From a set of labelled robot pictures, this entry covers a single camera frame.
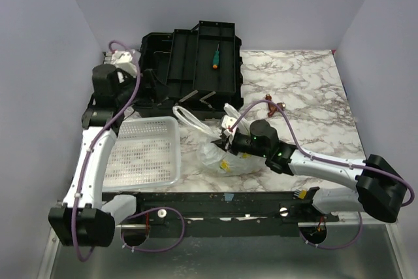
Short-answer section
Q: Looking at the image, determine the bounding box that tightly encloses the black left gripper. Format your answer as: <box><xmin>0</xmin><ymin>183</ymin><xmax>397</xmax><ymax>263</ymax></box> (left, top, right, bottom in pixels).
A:
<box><xmin>118</xmin><ymin>69</ymin><xmax>175</xmax><ymax>108</ymax></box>

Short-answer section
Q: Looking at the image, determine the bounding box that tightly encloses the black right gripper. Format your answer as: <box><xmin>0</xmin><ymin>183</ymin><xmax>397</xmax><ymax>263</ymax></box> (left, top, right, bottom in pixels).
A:
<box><xmin>211</xmin><ymin>131</ymin><xmax>268</xmax><ymax>158</ymax></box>

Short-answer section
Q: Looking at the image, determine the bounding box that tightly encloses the white plastic bag lemon print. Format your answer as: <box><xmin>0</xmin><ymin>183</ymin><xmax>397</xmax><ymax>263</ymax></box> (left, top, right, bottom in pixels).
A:
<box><xmin>172</xmin><ymin>103</ymin><xmax>264</xmax><ymax>178</ymax></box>

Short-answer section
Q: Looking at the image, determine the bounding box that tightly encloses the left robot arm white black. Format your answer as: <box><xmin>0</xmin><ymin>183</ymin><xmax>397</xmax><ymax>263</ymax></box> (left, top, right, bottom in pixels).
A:
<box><xmin>48</xmin><ymin>64</ymin><xmax>152</xmax><ymax>250</ymax></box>

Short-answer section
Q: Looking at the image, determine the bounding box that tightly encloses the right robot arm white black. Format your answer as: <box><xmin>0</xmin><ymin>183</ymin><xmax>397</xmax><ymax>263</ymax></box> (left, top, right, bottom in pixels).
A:
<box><xmin>214</xmin><ymin>120</ymin><xmax>407</xmax><ymax>223</ymax></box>

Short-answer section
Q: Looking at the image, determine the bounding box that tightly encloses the black plastic toolbox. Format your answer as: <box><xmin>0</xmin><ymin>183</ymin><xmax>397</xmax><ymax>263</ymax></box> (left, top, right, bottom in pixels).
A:
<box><xmin>133</xmin><ymin>21</ymin><xmax>244</xmax><ymax>120</ymax></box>

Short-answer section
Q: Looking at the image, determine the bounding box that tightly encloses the brown pipe fitting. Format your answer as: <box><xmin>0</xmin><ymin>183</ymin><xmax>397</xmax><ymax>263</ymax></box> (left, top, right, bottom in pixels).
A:
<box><xmin>265</xmin><ymin>94</ymin><xmax>286</xmax><ymax>118</ymax></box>

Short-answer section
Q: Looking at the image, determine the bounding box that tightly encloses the white perforated plastic basket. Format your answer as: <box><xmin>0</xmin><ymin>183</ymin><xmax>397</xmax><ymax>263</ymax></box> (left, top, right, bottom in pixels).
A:
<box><xmin>103</xmin><ymin>116</ymin><xmax>182</xmax><ymax>192</ymax></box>

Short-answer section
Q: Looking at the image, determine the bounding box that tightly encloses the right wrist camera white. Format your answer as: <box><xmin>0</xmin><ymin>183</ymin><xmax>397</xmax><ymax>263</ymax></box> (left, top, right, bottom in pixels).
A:
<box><xmin>220</xmin><ymin>115</ymin><xmax>237</xmax><ymax>137</ymax></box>

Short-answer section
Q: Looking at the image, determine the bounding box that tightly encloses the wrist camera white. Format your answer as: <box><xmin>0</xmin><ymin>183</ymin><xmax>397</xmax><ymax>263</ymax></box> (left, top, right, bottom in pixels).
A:
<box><xmin>220</xmin><ymin>115</ymin><xmax>237</xmax><ymax>137</ymax></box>
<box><xmin>103</xmin><ymin>50</ymin><xmax>138</xmax><ymax>78</ymax></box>

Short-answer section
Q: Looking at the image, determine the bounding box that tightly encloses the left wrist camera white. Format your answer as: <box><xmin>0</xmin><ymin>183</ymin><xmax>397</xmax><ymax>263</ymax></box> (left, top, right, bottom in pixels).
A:
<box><xmin>103</xmin><ymin>50</ymin><xmax>138</xmax><ymax>78</ymax></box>

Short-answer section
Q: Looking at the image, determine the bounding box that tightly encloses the green handled screwdriver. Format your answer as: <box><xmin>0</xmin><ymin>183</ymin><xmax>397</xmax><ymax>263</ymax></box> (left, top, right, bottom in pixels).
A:
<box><xmin>212</xmin><ymin>41</ymin><xmax>220</xmax><ymax>69</ymax></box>

